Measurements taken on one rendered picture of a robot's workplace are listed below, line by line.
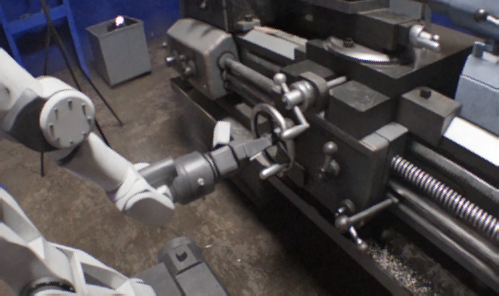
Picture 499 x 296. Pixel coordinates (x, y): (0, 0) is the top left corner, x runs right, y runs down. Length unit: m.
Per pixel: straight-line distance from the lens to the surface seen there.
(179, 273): 1.28
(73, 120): 0.44
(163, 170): 0.60
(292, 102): 0.76
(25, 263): 0.82
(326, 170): 0.84
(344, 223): 0.75
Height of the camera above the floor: 1.24
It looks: 35 degrees down
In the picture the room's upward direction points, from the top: 6 degrees counter-clockwise
